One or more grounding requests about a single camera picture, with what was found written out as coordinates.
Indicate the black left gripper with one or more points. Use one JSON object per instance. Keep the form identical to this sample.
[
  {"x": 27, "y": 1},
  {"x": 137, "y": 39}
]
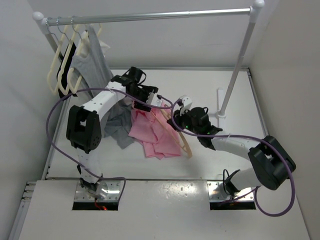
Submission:
[{"x": 148, "y": 89}]

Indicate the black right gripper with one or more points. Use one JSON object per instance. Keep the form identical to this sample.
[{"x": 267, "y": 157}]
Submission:
[{"x": 178, "y": 118}]

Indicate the pink t shirt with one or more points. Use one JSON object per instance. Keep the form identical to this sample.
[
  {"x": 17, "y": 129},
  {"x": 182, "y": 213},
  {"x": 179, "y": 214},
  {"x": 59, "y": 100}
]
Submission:
[{"x": 156, "y": 142}]

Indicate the beige plastic hanger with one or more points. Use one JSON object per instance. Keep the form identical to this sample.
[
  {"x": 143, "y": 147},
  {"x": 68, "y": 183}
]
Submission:
[{"x": 181, "y": 141}]

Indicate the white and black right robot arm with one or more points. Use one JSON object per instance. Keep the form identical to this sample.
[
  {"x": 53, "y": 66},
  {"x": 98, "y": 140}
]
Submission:
[{"x": 270, "y": 163}]

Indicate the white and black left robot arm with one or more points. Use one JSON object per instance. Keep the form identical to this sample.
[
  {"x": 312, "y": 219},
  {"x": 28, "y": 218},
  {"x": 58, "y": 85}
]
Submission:
[{"x": 84, "y": 129}]

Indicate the grey shirt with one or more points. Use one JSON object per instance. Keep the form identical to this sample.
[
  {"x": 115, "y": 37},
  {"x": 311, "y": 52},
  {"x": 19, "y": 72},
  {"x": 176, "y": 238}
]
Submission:
[{"x": 96, "y": 73}]

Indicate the cream hanger with grey shirt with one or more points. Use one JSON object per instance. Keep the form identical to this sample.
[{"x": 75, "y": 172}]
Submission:
[{"x": 74, "y": 78}]

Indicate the cream hanger with black garment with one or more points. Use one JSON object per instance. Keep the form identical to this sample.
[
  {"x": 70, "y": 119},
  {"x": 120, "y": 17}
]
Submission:
[{"x": 66, "y": 60}]

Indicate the cream hanger far left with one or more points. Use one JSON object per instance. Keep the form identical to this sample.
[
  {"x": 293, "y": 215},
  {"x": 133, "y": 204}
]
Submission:
[{"x": 49, "y": 79}]

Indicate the white clothes rack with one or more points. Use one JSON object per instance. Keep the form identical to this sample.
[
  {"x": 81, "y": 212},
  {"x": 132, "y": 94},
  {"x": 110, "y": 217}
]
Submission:
[{"x": 253, "y": 12}]

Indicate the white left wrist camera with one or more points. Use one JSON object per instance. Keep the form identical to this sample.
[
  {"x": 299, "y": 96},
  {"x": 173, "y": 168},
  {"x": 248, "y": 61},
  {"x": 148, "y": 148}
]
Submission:
[{"x": 155, "y": 99}]

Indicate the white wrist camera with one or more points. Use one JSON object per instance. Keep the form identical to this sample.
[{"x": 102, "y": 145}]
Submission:
[
  {"x": 155, "y": 99},
  {"x": 184, "y": 103}
]

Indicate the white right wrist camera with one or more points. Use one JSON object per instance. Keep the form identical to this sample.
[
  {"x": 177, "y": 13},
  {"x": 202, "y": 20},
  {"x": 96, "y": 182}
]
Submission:
[{"x": 184, "y": 103}]

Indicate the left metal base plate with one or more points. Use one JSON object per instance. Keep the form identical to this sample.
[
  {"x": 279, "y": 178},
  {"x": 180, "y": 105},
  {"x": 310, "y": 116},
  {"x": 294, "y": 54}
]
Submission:
[{"x": 105, "y": 191}]

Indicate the metal base plate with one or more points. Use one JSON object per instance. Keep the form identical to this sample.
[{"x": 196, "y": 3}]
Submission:
[
  {"x": 105, "y": 191},
  {"x": 217, "y": 194}
]

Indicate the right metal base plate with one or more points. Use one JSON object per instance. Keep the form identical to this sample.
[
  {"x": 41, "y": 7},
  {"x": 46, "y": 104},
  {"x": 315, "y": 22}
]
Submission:
[{"x": 217, "y": 194}]

